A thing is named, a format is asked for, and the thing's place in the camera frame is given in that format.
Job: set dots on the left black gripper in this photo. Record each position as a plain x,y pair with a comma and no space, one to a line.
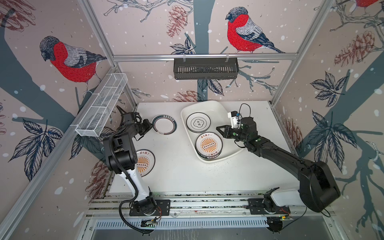
148,126

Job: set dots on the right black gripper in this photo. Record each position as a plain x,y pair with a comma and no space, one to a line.
227,131

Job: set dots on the green red ring plate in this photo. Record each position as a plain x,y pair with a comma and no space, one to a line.
164,125

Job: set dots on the orange sunburst plate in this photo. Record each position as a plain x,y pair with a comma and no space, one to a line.
209,145
146,162

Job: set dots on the white plate black emblem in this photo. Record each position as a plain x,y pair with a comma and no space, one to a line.
198,122

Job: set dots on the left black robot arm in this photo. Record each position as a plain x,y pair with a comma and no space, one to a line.
121,158

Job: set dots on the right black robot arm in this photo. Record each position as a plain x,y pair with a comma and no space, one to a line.
318,188

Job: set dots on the white plastic bin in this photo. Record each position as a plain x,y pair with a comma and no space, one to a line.
219,117

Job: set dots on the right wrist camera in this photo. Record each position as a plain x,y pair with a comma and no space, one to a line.
234,118

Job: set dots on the white wire mesh basket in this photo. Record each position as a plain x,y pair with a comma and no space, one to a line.
97,115

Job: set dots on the black wall basket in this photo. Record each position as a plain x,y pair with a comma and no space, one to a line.
206,69

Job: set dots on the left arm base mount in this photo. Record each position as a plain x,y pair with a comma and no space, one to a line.
149,209

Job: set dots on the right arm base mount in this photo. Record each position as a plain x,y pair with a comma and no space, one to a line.
266,207

